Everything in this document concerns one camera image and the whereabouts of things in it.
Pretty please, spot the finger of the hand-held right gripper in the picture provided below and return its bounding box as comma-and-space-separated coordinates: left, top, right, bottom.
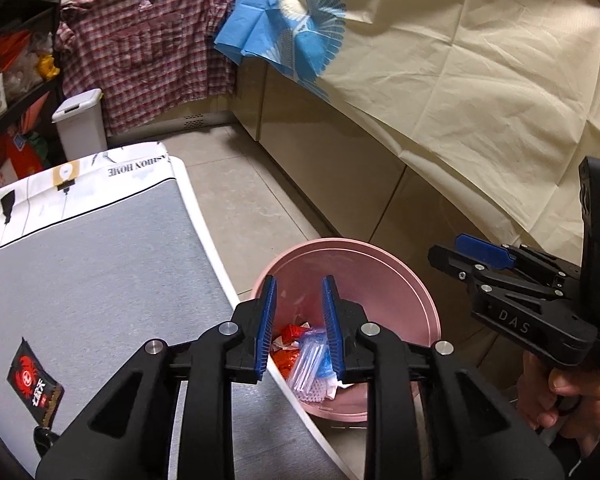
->
455, 234, 583, 281
427, 244, 568, 306

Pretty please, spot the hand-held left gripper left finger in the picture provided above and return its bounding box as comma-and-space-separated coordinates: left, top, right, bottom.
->
35, 275, 278, 480

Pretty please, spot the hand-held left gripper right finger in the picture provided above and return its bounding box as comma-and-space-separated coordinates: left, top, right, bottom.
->
321, 275, 566, 480

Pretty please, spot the white foam fruit net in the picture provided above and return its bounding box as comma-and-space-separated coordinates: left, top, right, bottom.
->
286, 340, 331, 405

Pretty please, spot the pink plastic bin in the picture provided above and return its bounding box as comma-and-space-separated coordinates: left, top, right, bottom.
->
251, 238, 441, 423

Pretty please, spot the person's right hand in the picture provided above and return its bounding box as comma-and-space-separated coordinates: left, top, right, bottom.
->
516, 350, 600, 441

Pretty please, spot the orange plastic wrapper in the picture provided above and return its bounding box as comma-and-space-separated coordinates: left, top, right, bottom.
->
271, 346, 301, 380

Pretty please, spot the cream cloth with blue fans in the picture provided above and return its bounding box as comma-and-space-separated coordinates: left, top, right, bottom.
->
260, 0, 600, 286

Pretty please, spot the beige kitchen cabinet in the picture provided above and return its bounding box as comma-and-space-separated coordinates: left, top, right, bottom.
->
230, 55, 531, 311

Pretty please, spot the white printed table cover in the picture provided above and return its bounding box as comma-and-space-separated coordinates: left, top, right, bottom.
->
0, 141, 371, 480

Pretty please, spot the black snack packet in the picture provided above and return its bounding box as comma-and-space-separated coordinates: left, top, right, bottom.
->
6, 336, 65, 428

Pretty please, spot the small black object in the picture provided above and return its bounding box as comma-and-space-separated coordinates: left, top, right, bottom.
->
34, 426, 58, 458

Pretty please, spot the white lidded bin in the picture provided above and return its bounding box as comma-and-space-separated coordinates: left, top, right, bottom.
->
51, 88, 107, 161

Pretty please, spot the red plaid shirt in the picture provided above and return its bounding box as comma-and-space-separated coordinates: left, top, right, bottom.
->
55, 0, 241, 136

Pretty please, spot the red and white carton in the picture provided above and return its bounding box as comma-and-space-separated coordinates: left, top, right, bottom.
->
0, 125, 46, 183

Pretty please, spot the plain blue cloth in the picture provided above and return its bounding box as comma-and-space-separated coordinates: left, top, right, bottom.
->
214, 0, 301, 66

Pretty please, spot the black shelf unit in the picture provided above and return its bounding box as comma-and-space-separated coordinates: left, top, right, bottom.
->
0, 0, 68, 171

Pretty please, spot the yellow plastic object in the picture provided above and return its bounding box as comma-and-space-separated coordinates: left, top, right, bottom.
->
36, 52, 61, 81

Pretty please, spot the red plastic bag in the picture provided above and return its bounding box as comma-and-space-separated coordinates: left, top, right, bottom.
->
0, 30, 33, 61

